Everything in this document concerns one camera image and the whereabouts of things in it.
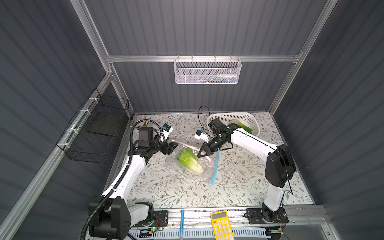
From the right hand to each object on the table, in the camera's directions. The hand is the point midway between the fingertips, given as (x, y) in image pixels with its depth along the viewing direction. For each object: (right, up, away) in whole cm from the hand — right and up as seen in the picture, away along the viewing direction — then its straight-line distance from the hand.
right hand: (200, 155), depth 79 cm
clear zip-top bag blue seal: (+6, -8, +13) cm, 16 cm away
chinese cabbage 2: (+32, +15, +22) cm, 42 cm away
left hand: (-15, +7, +2) cm, 17 cm away
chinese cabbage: (+25, +20, +31) cm, 44 cm away
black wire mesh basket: (-54, +11, -7) cm, 56 cm away
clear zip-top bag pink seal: (-17, -4, +12) cm, 22 cm away
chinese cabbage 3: (-7, -2, +3) cm, 8 cm away
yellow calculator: (+10, -33, -9) cm, 35 cm away
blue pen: (-9, -32, -8) cm, 34 cm away
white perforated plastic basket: (+37, +21, +32) cm, 53 cm away
